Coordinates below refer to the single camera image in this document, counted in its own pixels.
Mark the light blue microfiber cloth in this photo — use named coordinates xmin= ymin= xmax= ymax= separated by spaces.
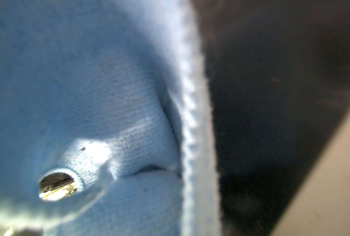
xmin=0 ymin=1 xmax=222 ymax=236

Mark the blue framed drawing tablet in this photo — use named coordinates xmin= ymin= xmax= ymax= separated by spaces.
xmin=193 ymin=1 xmax=350 ymax=236

